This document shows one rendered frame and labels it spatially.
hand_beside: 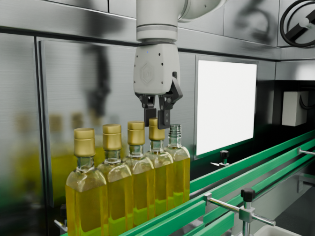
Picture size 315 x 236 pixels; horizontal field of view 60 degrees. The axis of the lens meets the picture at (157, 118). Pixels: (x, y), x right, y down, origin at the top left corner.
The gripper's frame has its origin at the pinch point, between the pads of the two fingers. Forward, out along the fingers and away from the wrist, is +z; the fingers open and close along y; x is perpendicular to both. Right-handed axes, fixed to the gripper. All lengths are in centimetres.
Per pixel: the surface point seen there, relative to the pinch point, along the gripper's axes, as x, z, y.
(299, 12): 96, -38, -7
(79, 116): -11.8, -0.3, -11.7
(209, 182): 25.1, 22.2, -3.6
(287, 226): 97, 66, -6
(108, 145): -12.9, 3.6, 0.9
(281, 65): 96, -15, -14
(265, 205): 44, 33, 5
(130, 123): -7.5, 0.3, 0.3
